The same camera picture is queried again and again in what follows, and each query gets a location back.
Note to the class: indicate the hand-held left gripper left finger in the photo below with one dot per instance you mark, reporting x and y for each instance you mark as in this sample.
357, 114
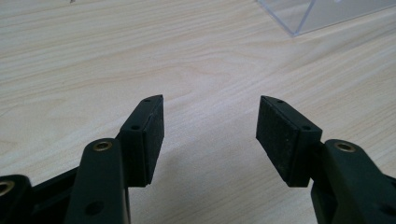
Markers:
137, 149

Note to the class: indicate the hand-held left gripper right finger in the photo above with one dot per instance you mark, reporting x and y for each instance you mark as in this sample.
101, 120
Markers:
299, 146

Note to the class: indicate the clear plastic box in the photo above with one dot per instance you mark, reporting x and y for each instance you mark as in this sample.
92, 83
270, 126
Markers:
323, 14

